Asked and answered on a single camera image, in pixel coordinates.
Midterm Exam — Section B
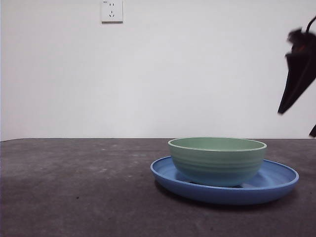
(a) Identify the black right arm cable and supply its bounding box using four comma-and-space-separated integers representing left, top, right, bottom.
305, 15, 316, 34

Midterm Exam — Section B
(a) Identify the white wall socket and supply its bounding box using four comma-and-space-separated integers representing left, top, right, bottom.
100, 0, 124, 25

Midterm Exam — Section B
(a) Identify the pale green ribbed bowl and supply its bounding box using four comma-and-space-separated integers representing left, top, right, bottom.
167, 137, 268, 187

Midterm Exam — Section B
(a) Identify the blue round plate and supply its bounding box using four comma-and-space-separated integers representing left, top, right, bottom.
150, 156, 300, 206

